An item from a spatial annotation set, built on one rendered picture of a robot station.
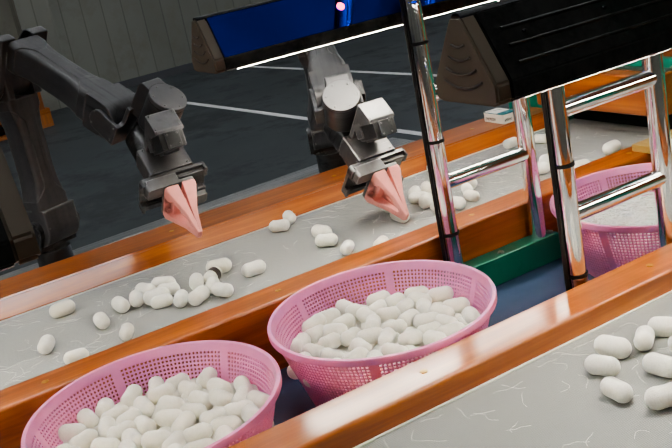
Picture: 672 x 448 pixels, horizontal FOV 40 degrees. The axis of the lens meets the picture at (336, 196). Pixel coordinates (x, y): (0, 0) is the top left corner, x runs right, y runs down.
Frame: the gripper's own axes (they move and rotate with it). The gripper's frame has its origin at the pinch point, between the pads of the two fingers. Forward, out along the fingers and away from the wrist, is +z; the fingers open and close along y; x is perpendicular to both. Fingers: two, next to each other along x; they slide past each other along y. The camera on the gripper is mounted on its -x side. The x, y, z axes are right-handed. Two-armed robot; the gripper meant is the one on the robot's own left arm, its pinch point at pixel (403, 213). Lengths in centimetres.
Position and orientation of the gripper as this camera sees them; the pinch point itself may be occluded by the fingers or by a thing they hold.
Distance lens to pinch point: 140.2
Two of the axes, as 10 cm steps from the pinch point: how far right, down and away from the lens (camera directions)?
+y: 8.5, -3.1, 4.3
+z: 5.0, 7.4, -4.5
